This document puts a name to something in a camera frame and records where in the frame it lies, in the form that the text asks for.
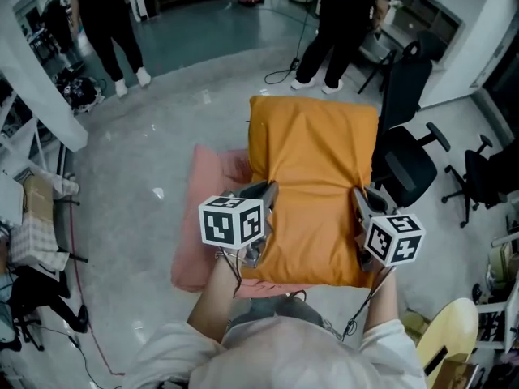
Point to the orange fabric cushion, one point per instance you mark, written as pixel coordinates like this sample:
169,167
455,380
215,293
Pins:
312,156

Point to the white shelving unit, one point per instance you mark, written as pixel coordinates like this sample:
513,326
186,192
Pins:
12,134

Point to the black phone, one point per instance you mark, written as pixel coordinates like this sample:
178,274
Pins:
436,360

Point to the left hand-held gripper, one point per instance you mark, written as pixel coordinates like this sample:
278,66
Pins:
227,221

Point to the person's right forearm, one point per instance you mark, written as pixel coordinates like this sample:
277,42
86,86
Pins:
381,302

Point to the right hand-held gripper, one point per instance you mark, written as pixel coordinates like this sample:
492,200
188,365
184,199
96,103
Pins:
397,241

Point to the grey cubby shelf unit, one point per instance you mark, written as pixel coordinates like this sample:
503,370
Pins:
430,14

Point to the grey chair with black legs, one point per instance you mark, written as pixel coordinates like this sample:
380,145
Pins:
375,47

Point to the white square pillar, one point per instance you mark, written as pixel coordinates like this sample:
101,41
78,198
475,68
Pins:
36,95

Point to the person's grey trousers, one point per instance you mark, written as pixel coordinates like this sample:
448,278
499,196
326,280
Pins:
275,308

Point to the black low-back office chair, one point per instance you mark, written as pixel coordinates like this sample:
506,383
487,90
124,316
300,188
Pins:
478,172

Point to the white box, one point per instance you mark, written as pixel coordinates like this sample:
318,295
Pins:
10,197

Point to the brown wooden book stand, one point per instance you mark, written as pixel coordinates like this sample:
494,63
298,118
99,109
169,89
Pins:
454,375

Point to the brown cardboard box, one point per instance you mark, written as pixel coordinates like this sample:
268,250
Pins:
38,197

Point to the round wooden side table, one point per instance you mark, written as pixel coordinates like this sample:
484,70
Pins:
450,326

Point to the checkered cloth table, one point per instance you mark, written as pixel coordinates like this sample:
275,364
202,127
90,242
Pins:
32,237

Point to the person's white shirt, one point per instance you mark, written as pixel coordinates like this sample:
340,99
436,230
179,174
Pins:
284,359

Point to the pile of black bags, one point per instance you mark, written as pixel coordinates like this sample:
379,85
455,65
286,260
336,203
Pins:
81,93

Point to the black high-back office chair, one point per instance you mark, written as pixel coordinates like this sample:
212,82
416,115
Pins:
409,164

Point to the white low rack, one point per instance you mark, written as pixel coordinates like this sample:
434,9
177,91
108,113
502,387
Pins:
492,307

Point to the person's left forearm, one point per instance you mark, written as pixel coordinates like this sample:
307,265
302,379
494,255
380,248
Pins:
215,298

